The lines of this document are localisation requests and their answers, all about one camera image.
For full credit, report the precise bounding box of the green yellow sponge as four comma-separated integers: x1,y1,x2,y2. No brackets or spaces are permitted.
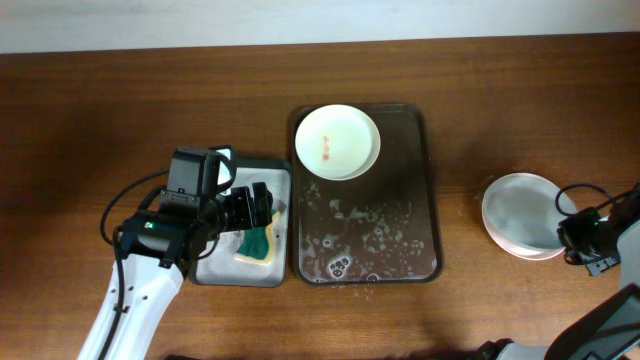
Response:
234,210,281,265

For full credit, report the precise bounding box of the pink white plate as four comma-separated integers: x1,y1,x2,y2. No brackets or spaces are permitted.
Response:
481,172,576,262

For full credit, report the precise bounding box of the pale blue plate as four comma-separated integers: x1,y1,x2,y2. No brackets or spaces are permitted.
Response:
481,173,579,251

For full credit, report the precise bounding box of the cream white plate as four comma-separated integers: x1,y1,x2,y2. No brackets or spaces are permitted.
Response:
294,104,381,181

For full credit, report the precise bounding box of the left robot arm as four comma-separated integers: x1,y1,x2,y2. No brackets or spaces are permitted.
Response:
79,145,275,359

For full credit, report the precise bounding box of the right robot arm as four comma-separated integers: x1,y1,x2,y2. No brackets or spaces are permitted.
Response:
473,185,639,360

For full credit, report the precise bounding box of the black soapy water tray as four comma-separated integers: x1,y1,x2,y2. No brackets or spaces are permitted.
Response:
189,159,292,287

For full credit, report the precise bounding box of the brown serving tray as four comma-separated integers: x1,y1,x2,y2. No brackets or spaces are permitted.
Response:
291,103,444,286

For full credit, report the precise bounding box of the right black cable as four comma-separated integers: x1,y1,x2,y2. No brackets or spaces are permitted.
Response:
554,182,616,219

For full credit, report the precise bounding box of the black cable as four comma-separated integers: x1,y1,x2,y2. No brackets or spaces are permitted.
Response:
99,168,171,360
554,182,616,219

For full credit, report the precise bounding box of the left black cable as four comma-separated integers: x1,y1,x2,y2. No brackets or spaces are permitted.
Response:
99,168,171,360

